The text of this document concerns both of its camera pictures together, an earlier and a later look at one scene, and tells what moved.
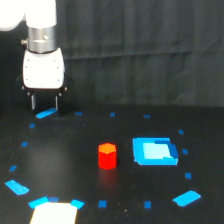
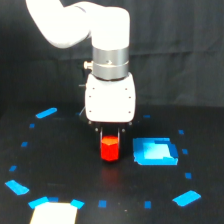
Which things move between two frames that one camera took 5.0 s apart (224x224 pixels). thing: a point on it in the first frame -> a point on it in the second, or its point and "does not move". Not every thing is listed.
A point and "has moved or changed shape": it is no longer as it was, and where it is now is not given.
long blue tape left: (17, 188) does not move
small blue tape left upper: (32, 125) does not move
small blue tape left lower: (12, 168) does not move
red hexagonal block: (107, 156) has moved or changed shape
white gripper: (44, 72) -> (110, 101)
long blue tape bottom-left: (38, 201) does not move
